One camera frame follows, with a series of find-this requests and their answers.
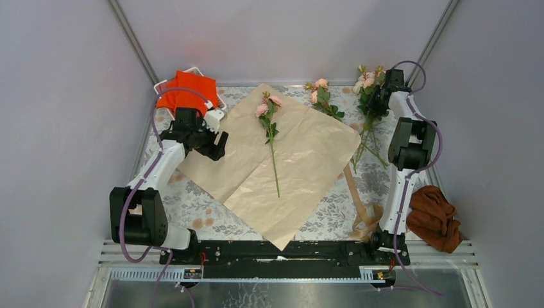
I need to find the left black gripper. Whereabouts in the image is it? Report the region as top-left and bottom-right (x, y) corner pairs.
(189, 117), (228, 161)

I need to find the pink flower stem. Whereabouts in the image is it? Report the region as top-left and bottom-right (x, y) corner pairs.
(303, 78), (344, 121)
(255, 91), (283, 198)

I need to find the beige kraft wrapping paper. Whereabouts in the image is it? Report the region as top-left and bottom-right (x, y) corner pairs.
(179, 84), (361, 250)

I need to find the pink fake flower bouquet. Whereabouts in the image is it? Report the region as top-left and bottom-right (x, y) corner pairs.
(351, 65), (388, 172)

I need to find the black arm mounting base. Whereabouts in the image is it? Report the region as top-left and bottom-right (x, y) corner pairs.
(159, 240), (411, 279)

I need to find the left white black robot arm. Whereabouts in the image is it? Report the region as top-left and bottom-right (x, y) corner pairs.
(110, 107), (228, 264)

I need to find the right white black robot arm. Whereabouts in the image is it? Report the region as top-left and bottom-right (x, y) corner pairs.
(368, 69), (436, 264)

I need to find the floral patterned table mat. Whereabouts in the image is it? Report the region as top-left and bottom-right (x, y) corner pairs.
(135, 85), (397, 241)

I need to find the orange cloth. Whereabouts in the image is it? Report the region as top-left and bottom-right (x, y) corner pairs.
(155, 70), (219, 121)

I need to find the tan ribbon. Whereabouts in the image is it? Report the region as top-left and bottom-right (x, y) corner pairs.
(343, 164), (384, 243)

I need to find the brown cloth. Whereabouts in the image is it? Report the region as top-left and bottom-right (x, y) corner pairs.
(406, 185), (463, 253)

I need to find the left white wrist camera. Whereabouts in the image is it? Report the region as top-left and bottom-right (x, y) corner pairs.
(203, 101), (226, 133)

